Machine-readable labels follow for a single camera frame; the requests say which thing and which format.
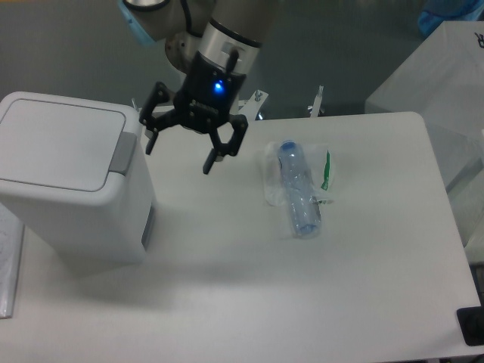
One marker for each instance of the metal clamp bolt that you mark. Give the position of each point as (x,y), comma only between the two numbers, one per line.
(135,105)
(315,110)

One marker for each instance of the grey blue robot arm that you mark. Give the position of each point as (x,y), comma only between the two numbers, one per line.
(228,36)

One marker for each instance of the black device at corner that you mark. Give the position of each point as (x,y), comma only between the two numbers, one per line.
(470,320)

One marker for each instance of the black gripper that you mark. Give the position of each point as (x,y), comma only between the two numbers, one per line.
(208,98)

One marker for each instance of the clear plastic water bottle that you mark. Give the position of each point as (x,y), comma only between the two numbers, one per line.
(302,203)

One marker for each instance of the blue object top right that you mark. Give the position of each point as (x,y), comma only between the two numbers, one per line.
(433,13)

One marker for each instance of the clear plastic wrapper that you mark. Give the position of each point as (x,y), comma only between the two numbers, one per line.
(322,170)

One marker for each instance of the metal clamp bolt right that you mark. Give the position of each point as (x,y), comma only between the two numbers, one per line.
(315,110)

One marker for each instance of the white plastic trash can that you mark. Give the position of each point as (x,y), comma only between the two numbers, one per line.
(74,172)

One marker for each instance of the metal clamp bolt left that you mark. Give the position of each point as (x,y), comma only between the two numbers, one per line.
(135,105)

